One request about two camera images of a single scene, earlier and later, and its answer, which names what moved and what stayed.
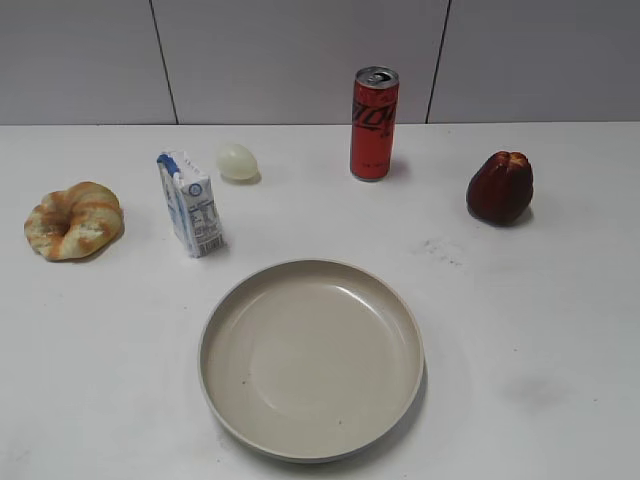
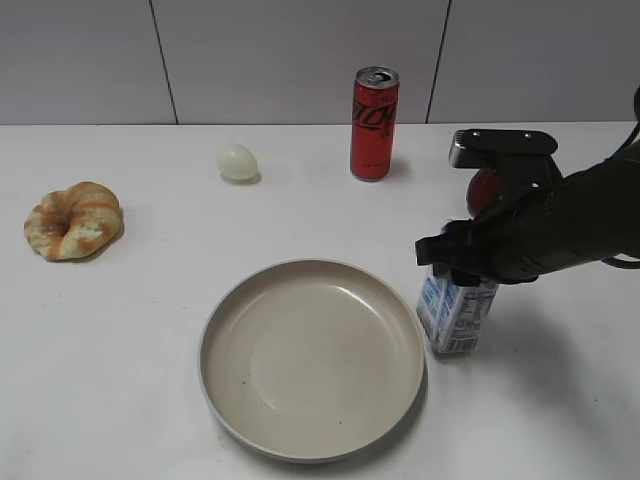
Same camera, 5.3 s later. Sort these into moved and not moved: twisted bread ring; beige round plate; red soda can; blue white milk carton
Moved: blue white milk carton
Not moved: beige round plate; twisted bread ring; red soda can
